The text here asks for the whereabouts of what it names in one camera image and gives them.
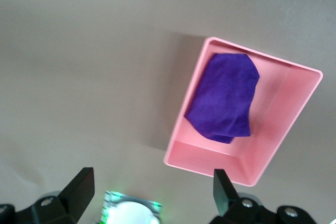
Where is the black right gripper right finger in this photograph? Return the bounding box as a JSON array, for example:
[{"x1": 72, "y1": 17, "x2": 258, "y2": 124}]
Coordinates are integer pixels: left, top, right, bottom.
[{"x1": 209, "y1": 168, "x2": 314, "y2": 224}]

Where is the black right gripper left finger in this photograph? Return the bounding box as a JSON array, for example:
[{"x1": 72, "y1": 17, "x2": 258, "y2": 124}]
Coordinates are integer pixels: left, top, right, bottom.
[{"x1": 0, "y1": 167, "x2": 96, "y2": 224}]

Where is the purple cloth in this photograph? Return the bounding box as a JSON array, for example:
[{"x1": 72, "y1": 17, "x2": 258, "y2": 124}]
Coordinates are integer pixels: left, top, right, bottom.
[{"x1": 183, "y1": 52, "x2": 260, "y2": 144}]

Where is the pink plastic bin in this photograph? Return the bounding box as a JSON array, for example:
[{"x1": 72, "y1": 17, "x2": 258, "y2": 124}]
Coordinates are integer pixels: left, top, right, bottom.
[{"x1": 163, "y1": 36, "x2": 323, "y2": 187}]

